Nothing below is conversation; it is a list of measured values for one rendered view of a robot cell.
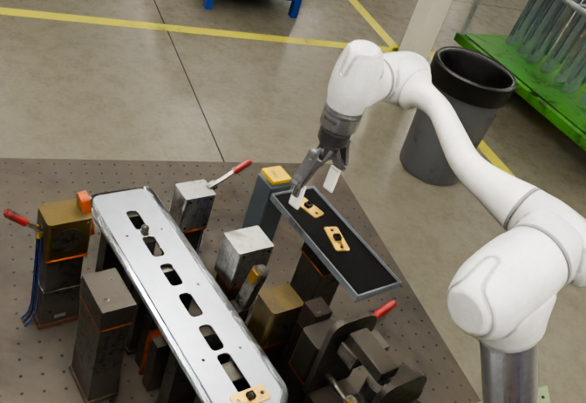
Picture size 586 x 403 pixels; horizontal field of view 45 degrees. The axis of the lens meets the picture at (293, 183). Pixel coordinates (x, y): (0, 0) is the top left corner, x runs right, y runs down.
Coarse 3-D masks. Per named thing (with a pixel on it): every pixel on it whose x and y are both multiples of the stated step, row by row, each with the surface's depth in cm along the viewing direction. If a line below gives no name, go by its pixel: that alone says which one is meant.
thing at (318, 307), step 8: (304, 304) 158; (312, 304) 158; (320, 304) 159; (304, 312) 158; (312, 312) 156; (320, 312) 157; (328, 312) 157; (304, 320) 159; (312, 320) 156; (320, 320) 157; (296, 328) 163; (296, 336) 163; (296, 344) 164; (288, 352) 167; (288, 360) 168; (280, 368) 171; (288, 368) 168
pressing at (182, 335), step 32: (128, 192) 187; (128, 224) 177; (160, 224) 180; (128, 256) 168; (160, 256) 171; (192, 256) 174; (160, 288) 163; (192, 288) 166; (160, 320) 156; (192, 320) 158; (224, 320) 160; (192, 352) 151; (224, 352) 153; (256, 352) 156; (192, 384) 145; (224, 384) 146; (256, 384) 149
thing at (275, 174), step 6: (264, 168) 185; (270, 168) 186; (276, 168) 186; (282, 168) 187; (264, 174) 184; (270, 174) 183; (276, 174) 184; (282, 174) 185; (288, 174) 186; (270, 180) 182; (276, 180) 182; (282, 180) 183; (288, 180) 184
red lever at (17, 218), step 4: (8, 208) 159; (4, 212) 158; (8, 212) 158; (12, 212) 159; (4, 216) 158; (8, 216) 158; (12, 216) 159; (16, 216) 159; (20, 216) 160; (12, 220) 159; (16, 220) 160; (20, 220) 160; (24, 220) 161; (28, 220) 162; (20, 224) 161; (24, 224) 161; (28, 224) 162; (32, 224) 163; (32, 228) 163; (36, 228) 163; (40, 228) 164; (40, 232) 164
